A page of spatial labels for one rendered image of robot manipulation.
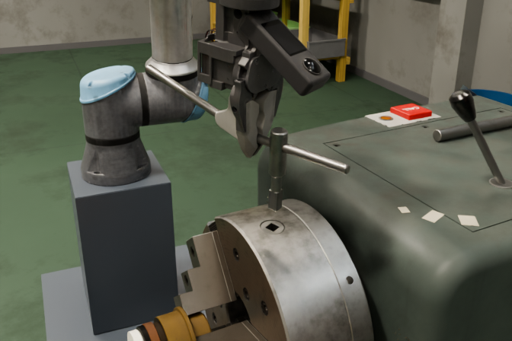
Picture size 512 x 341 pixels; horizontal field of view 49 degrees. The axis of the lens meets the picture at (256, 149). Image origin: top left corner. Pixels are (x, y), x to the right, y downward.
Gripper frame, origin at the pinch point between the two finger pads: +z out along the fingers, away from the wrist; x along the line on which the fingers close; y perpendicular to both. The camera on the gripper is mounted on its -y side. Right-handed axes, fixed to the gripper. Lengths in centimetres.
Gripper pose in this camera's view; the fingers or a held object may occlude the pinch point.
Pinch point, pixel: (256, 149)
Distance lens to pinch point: 74.2
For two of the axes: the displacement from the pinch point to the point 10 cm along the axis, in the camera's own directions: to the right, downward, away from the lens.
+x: -6.0, 3.4, -7.2
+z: -0.5, 8.9, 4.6
